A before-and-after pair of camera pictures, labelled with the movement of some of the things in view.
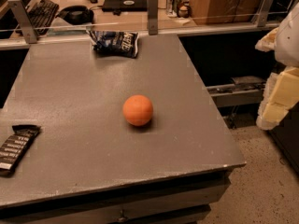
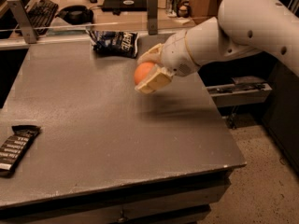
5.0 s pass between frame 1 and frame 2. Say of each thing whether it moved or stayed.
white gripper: moved
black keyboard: stayed
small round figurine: stayed
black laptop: stayed
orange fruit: moved
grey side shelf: stayed
